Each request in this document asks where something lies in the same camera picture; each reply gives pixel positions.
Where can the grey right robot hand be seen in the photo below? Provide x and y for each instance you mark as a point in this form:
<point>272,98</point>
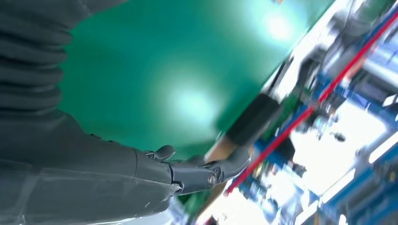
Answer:
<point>77,180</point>

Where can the open cardboard box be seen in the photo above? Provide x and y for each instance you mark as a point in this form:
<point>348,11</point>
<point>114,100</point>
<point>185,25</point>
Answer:
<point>222,149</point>

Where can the black zip case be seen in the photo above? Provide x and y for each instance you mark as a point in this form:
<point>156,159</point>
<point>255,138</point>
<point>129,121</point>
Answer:
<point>253,119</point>

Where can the white table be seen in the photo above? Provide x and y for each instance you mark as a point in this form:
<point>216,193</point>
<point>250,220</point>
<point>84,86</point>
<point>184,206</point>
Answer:
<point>295,74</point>

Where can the red metal pole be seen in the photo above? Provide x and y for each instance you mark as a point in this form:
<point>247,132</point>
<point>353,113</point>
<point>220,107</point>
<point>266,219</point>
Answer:
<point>311,108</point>

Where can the blue metal rack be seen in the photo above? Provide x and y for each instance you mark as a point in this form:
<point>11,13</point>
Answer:
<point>345,198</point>

